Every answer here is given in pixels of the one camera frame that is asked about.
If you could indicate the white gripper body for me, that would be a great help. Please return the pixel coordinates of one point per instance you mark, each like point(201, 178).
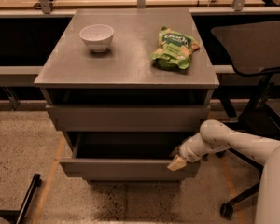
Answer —
point(186, 151)

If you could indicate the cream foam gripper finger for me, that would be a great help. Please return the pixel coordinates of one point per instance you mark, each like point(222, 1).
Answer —
point(177, 163)

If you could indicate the grey drawer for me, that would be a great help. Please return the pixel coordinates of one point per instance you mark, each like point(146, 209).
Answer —
point(128, 118)
point(125, 156)

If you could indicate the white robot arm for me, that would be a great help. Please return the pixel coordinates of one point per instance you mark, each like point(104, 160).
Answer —
point(214, 136)

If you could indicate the grey drawer cabinet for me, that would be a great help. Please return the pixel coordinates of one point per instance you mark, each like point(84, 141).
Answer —
point(124, 73)

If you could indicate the grey top drawer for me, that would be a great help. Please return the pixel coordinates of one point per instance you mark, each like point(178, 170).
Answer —
point(128, 118)

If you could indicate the green snack bag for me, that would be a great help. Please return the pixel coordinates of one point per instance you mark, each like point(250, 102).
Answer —
point(174, 50)

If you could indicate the black office chair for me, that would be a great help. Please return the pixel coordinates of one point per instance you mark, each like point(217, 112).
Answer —
point(254, 49)

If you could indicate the white ceramic bowl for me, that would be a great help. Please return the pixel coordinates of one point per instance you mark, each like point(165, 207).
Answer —
point(97, 37)

